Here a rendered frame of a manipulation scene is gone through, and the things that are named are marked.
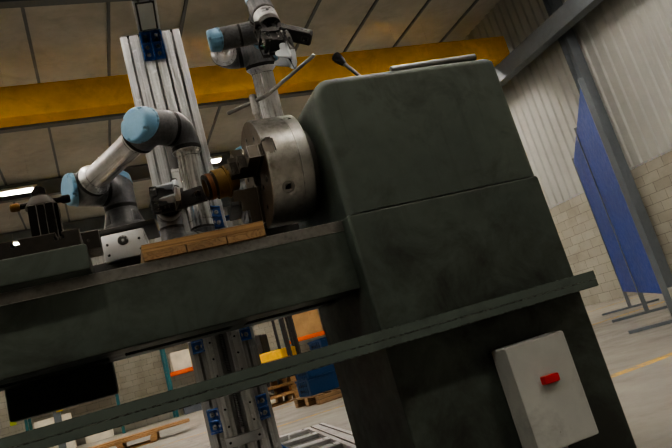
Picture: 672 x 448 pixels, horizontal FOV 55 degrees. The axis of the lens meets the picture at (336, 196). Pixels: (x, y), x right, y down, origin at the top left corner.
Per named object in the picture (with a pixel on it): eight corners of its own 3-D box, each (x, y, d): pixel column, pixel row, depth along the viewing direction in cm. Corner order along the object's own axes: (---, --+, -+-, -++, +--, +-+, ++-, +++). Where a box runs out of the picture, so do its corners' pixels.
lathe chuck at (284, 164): (286, 232, 202) (262, 137, 207) (313, 209, 173) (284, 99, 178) (258, 238, 199) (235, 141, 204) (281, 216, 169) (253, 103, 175)
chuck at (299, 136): (297, 230, 203) (273, 135, 208) (325, 207, 174) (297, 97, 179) (286, 232, 202) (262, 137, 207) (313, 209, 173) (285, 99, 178)
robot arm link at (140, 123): (98, 213, 238) (186, 134, 210) (60, 213, 226) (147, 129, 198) (90, 184, 242) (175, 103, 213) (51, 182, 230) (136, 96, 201)
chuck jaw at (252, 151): (265, 160, 186) (270, 137, 176) (270, 175, 184) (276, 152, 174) (227, 167, 182) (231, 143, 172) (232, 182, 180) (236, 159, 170)
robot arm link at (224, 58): (205, 46, 256) (203, 21, 208) (233, 41, 257) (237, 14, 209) (212, 75, 257) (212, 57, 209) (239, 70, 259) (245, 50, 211)
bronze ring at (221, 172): (227, 168, 190) (197, 177, 186) (233, 158, 181) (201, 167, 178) (238, 198, 188) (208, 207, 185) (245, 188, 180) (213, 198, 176)
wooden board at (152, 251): (244, 264, 196) (241, 252, 197) (266, 235, 163) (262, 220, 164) (142, 288, 186) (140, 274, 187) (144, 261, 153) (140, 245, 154)
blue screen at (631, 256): (602, 315, 957) (547, 167, 1010) (658, 300, 935) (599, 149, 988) (629, 334, 571) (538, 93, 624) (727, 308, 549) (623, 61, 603)
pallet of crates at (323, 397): (370, 383, 934) (355, 330, 952) (399, 378, 867) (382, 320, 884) (295, 408, 874) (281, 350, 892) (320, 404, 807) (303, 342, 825)
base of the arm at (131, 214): (107, 241, 243) (102, 216, 246) (148, 232, 247) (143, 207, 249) (101, 232, 229) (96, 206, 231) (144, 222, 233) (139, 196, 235)
